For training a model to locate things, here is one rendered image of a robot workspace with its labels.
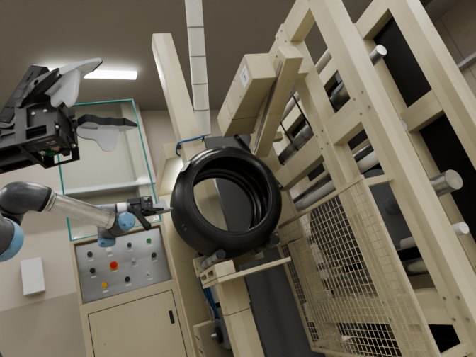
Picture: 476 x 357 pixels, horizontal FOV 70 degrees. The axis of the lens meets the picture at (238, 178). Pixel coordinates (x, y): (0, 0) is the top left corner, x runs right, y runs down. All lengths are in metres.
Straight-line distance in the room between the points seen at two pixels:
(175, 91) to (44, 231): 3.70
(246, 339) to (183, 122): 1.31
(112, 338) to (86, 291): 0.31
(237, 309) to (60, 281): 3.77
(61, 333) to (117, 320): 3.19
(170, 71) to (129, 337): 1.64
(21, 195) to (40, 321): 4.06
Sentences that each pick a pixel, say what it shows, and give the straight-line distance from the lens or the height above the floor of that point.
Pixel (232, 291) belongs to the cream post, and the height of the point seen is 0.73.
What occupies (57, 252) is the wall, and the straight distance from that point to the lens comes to 5.48.
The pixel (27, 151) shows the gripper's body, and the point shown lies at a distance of 0.54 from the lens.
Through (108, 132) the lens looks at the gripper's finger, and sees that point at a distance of 0.59.
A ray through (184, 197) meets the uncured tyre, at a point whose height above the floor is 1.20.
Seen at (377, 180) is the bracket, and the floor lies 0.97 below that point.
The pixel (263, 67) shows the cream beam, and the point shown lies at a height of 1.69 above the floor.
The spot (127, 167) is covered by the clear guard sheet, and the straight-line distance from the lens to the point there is 2.41.
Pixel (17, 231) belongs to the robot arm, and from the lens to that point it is 0.72.
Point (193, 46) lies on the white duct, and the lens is 2.71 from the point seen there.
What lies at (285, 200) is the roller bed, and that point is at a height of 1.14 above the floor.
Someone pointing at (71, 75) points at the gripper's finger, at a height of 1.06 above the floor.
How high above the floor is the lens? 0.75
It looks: 17 degrees up
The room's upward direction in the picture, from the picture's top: 17 degrees counter-clockwise
